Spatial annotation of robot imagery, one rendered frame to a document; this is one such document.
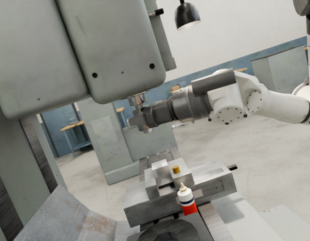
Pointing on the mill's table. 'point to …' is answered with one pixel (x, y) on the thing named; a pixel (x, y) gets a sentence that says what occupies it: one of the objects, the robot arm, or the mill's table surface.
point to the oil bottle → (187, 200)
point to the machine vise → (206, 194)
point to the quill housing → (113, 47)
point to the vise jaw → (183, 178)
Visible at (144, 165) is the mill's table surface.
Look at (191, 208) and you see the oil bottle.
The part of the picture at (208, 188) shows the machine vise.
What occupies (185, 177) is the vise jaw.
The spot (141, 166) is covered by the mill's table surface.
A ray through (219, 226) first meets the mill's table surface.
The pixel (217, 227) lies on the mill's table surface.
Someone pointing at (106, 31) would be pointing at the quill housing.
